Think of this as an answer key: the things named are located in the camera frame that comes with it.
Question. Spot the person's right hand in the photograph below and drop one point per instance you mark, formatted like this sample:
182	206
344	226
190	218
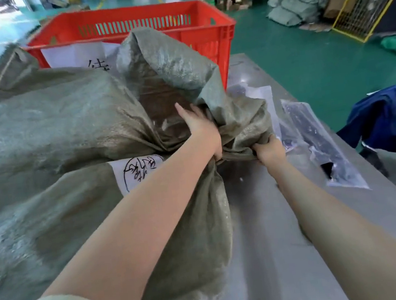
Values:
272	151

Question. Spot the person's left hand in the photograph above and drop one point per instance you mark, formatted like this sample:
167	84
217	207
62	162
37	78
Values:
203	133

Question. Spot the red plastic crate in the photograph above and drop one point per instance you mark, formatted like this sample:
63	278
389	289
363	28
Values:
204	28

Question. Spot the grey-green woven sack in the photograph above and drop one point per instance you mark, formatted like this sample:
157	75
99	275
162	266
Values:
53	119

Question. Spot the person's right forearm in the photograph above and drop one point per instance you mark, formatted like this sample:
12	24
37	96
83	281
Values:
337	231

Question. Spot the person's left forearm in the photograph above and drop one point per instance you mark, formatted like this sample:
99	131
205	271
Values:
140	234

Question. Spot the clear bag of black ties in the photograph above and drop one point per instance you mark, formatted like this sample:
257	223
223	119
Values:
315	133

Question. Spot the clear and white plastic bag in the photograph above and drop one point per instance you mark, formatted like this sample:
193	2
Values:
260	97

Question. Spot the white handwritten paper label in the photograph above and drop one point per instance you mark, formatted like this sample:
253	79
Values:
119	179

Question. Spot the dark blue cloth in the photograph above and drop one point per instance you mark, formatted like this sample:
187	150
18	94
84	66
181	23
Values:
392	117

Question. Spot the flat cardboard sheet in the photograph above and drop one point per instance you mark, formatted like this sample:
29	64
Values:
316	26

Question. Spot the pile of green sacks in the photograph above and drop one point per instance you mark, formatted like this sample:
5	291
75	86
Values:
296	8

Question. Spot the large white paper sign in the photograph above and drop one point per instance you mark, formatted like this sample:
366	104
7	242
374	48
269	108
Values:
75	57

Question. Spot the brown cardboard box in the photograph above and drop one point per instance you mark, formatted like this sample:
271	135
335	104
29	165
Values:
338	3

